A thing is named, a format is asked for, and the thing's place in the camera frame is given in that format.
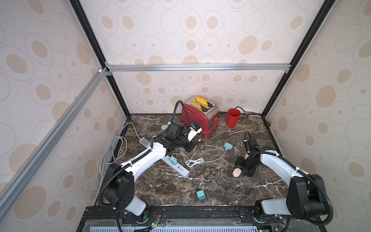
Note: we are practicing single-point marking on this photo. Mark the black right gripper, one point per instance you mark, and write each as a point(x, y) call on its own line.
point(243, 165)

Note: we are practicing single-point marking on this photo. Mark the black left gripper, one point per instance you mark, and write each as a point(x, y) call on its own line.
point(192, 144)

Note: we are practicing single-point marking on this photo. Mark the pink earbud case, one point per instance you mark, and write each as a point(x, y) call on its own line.
point(236, 172)

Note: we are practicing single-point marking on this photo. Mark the teal charger with white cable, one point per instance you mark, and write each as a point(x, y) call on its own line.
point(178, 154)

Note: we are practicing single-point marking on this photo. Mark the blue earbud case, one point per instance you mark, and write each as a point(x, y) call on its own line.
point(228, 146)

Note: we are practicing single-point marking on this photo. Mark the white power strip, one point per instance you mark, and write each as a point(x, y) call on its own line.
point(178, 167)

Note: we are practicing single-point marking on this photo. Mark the teal charger with black cable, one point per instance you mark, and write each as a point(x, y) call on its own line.
point(210, 170)

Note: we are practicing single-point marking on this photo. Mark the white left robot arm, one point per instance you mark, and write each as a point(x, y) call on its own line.
point(117, 188)

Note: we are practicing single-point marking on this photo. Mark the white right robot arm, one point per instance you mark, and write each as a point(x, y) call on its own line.
point(306, 198)

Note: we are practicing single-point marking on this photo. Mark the red polka dot toaster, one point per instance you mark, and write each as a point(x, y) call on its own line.
point(207, 119)

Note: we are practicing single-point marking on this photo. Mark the yellow toast slice front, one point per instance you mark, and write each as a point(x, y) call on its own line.
point(196, 105)

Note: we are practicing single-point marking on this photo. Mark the yellow toast slice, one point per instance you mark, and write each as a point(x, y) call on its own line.
point(201, 101)
point(196, 105)

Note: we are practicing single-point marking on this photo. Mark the yellow toast slice back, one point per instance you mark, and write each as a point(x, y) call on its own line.
point(201, 101)

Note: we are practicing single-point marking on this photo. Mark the red plastic cup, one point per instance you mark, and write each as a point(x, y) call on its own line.
point(232, 118)

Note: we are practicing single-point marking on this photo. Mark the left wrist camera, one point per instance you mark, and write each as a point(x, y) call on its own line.
point(194, 130)

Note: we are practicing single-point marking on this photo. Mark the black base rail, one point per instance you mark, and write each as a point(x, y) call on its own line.
point(189, 219)

